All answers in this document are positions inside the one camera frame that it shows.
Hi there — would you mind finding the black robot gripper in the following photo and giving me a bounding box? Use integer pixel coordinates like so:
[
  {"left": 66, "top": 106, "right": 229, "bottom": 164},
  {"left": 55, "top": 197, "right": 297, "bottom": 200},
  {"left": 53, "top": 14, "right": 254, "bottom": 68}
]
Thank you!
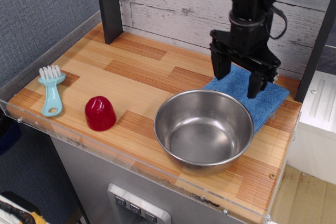
[{"left": 210, "top": 11, "right": 281, "bottom": 98}]

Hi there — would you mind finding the blue microfiber cloth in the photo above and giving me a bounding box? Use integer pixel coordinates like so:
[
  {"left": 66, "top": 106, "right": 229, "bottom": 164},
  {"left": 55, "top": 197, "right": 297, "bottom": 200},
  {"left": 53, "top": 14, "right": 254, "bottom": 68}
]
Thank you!
[{"left": 204, "top": 65, "right": 289, "bottom": 133}]

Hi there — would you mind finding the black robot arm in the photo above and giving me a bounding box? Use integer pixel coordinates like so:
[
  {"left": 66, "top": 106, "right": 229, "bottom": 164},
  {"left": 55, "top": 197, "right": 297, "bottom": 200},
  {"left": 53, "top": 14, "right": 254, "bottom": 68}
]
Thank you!
[{"left": 210, "top": 0, "right": 283, "bottom": 98}]

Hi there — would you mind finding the light blue scrub brush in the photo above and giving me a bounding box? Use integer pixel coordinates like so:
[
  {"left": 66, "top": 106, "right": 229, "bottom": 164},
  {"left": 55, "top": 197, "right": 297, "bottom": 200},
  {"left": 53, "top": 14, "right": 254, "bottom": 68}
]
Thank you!
[{"left": 38, "top": 65, "right": 66, "bottom": 117}]

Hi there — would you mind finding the stainless steel bowl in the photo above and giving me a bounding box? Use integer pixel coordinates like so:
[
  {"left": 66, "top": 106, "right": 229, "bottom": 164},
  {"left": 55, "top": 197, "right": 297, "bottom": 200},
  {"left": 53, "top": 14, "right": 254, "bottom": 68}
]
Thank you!
[{"left": 154, "top": 89, "right": 254, "bottom": 176}]

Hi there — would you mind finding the white side cabinet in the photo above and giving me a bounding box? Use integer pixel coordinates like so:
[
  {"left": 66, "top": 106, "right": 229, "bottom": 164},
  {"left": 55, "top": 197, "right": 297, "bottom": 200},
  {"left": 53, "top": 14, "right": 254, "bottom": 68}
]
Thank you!
[{"left": 287, "top": 71, "right": 335, "bottom": 184}]

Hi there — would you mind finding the silver button panel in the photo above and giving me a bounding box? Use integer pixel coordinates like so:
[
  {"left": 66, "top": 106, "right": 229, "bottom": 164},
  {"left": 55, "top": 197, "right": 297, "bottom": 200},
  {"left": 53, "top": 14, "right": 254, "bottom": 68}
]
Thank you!
[{"left": 107, "top": 183, "right": 172, "bottom": 223}]

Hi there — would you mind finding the gray metal cabinet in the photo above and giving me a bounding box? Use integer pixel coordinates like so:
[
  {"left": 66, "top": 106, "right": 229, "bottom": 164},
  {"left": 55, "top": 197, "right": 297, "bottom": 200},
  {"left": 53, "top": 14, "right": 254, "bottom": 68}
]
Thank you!
[{"left": 52, "top": 137, "right": 265, "bottom": 223}]

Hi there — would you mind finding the yellow object bottom left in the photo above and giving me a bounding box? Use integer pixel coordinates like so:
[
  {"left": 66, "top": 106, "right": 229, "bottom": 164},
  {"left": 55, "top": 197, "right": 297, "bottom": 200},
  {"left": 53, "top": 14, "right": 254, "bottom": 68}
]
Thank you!
[{"left": 25, "top": 212, "right": 48, "bottom": 224}]

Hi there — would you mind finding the dark gray right post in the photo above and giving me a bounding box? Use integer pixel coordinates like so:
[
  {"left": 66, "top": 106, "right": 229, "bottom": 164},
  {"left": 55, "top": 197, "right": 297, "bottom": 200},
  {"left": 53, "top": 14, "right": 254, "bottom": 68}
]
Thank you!
[{"left": 295, "top": 0, "right": 335, "bottom": 102}]

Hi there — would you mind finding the dark gray post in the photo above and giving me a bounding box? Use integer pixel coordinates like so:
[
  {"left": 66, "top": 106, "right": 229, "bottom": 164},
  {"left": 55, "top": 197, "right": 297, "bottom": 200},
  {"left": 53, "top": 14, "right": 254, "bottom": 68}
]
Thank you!
[
  {"left": 295, "top": 0, "right": 335, "bottom": 102},
  {"left": 99, "top": 0, "right": 123, "bottom": 44}
]

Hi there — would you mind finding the dark gray left post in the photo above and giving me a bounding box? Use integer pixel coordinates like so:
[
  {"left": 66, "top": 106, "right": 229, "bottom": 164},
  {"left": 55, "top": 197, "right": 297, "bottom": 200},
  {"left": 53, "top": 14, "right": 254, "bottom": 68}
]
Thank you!
[{"left": 99, "top": 0, "right": 123, "bottom": 44}]

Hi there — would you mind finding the clear acrylic guard rail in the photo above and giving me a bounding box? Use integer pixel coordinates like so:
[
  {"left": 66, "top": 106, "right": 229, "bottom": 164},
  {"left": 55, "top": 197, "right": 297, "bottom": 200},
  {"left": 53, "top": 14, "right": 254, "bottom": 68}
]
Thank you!
[{"left": 1, "top": 24, "right": 301, "bottom": 223}]

